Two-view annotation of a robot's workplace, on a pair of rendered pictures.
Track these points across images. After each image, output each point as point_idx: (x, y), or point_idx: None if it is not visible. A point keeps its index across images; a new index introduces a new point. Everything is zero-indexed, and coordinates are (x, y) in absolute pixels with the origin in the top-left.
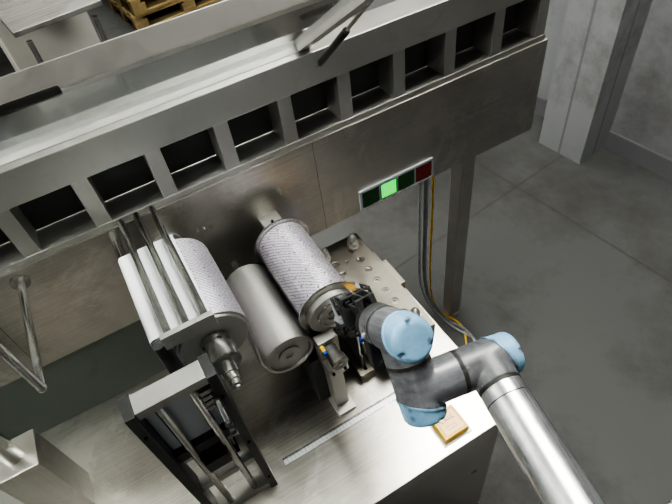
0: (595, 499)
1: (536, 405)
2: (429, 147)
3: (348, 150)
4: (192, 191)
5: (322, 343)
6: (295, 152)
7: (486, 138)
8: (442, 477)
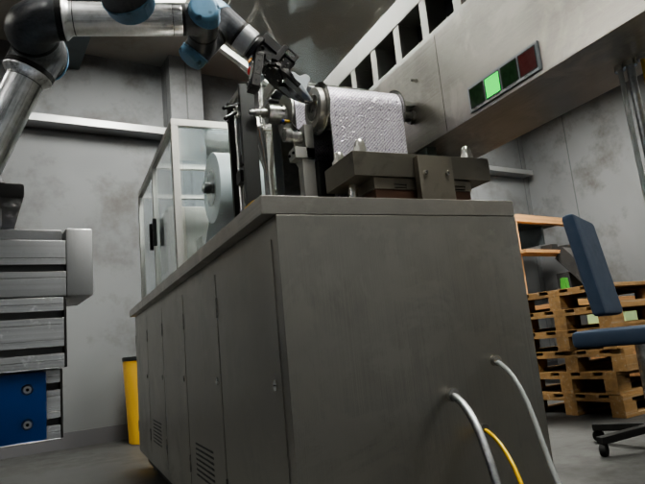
0: (91, 1)
1: (156, 2)
2: (532, 28)
3: (457, 39)
4: (382, 80)
5: (298, 129)
6: (425, 44)
7: (616, 1)
8: (252, 320)
